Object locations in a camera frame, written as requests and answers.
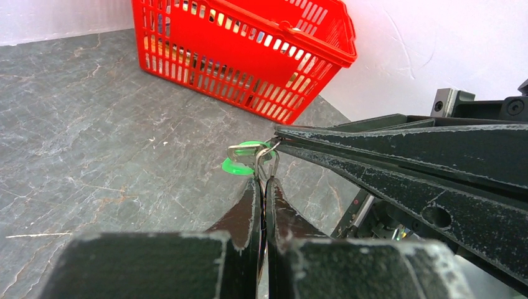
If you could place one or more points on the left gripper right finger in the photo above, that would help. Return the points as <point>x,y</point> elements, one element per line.
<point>284,224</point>

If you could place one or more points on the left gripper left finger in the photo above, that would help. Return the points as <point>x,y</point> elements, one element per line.
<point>241,266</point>

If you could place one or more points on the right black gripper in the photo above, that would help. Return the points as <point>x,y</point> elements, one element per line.
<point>478,142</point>

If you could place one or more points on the green key tag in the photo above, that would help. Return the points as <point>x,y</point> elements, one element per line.
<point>238,168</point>

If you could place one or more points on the large silver keyring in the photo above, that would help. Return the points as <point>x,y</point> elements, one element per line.
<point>266,163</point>

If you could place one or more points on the red plastic basket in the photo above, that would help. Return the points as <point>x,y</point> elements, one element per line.
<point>270,58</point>

